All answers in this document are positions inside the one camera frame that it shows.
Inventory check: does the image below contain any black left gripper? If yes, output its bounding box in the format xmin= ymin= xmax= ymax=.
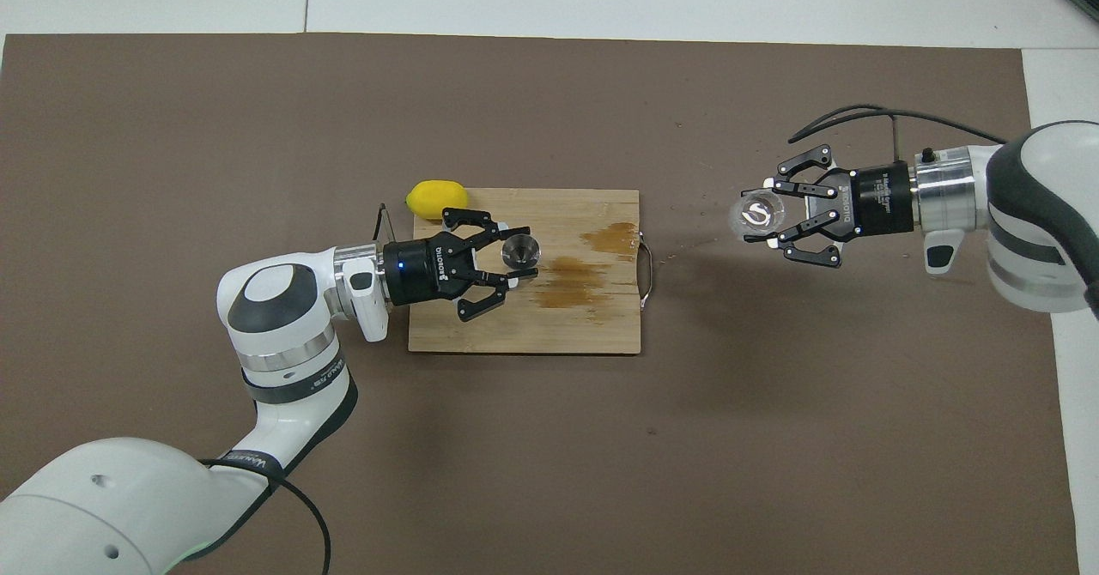
xmin=382 ymin=207 xmax=539 ymax=323

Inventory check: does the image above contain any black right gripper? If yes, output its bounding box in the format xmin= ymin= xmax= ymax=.
xmin=762 ymin=144 xmax=918 ymax=269

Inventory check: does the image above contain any steel double jigger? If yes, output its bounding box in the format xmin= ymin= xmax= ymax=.
xmin=501 ymin=233 xmax=542 ymax=269

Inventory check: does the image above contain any small clear glass cup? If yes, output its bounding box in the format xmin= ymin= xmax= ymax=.
xmin=728 ymin=187 xmax=788 ymax=241

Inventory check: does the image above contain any yellow lemon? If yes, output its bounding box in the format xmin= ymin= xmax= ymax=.
xmin=405 ymin=179 xmax=470 ymax=221

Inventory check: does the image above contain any wooden cutting board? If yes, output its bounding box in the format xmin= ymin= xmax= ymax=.
xmin=408 ymin=188 xmax=655 ymax=355

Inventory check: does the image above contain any brown table mat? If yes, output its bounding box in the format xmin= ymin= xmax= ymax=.
xmin=0 ymin=33 xmax=1081 ymax=575

